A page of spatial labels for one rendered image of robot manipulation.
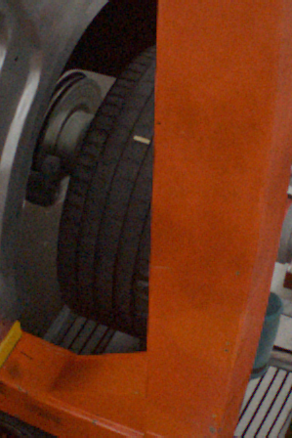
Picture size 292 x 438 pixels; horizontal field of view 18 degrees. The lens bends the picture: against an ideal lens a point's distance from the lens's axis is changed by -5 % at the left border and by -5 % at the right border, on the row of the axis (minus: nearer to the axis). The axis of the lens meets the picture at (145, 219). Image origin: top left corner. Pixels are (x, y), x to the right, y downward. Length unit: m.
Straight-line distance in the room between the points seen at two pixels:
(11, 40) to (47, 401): 0.79
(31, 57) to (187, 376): 0.64
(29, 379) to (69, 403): 0.11
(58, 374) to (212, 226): 0.79
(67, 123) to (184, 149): 0.96
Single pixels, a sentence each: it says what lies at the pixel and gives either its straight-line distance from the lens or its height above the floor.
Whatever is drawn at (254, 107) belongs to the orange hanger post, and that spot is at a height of 1.62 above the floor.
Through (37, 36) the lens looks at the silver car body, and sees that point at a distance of 1.65.
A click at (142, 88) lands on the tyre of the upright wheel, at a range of 1.86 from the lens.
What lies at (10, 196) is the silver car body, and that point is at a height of 1.10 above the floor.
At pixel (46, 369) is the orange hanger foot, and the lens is 2.00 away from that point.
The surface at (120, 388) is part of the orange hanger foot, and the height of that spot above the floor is 0.82.
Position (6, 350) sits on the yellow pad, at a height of 0.71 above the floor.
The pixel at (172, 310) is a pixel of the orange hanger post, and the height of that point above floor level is 1.18.
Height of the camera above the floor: 2.33
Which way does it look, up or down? 47 degrees down
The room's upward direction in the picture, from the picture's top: 2 degrees clockwise
